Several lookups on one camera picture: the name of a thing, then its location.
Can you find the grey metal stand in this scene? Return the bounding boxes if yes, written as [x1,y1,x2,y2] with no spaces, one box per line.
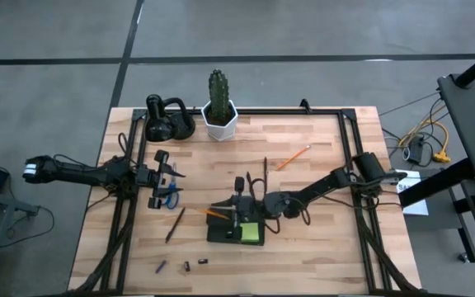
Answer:
[0,187,40,297]

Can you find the yellow cable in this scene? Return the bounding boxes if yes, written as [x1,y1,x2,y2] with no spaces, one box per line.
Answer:
[397,119,452,164]

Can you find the thin grey floor cable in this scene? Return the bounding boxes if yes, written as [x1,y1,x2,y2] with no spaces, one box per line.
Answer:
[379,91,443,117]

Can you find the black power brick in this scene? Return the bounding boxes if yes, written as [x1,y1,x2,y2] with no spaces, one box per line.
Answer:
[408,134,426,165]

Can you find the dark slim pen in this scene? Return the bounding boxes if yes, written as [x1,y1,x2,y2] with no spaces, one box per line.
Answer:
[164,206,186,244]

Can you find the black desk frame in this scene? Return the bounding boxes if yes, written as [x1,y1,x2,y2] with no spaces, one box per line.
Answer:
[397,158,475,264]

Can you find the grey side desk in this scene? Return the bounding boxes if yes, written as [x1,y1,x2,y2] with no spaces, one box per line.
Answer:
[437,73,475,182]

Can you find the blue handled scissors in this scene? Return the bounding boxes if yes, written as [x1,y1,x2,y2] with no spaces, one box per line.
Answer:
[163,163,180,210]

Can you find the black aluminium table frame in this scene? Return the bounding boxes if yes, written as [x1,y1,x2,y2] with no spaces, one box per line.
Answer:
[70,106,424,296]

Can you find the black floor cable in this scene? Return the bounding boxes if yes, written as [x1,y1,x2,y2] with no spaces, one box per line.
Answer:
[0,205,56,251]

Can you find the green sticky note pad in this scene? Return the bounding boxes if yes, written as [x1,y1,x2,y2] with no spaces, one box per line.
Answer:
[240,222,261,243]

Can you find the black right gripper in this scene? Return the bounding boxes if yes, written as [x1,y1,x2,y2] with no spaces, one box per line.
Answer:
[210,176,265,241]

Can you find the black desk lamp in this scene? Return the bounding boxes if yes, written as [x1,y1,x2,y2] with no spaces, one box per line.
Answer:
[144,93,196,144]

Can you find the black mesh desk organizer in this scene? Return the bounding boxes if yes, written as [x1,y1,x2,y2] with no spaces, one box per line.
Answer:
[206,212,266,247]

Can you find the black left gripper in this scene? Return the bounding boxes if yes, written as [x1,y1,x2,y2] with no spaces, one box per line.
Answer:
[137,149,187,210]

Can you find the green cactus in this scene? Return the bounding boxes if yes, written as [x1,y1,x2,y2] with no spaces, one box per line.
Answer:
[208,68,231,125]

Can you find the white paper sheet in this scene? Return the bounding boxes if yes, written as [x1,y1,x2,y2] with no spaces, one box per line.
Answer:
[396,168,430,217]

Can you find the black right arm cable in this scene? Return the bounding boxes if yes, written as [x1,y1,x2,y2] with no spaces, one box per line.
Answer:
[246,176,403,235]

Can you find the orange pencil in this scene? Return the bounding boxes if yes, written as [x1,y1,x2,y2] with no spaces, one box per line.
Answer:
[276,144,311,172]
[197,208,231,221]

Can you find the white hexagonal plant pot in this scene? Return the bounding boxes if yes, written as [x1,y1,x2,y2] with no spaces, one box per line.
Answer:
[200,98,239,143]

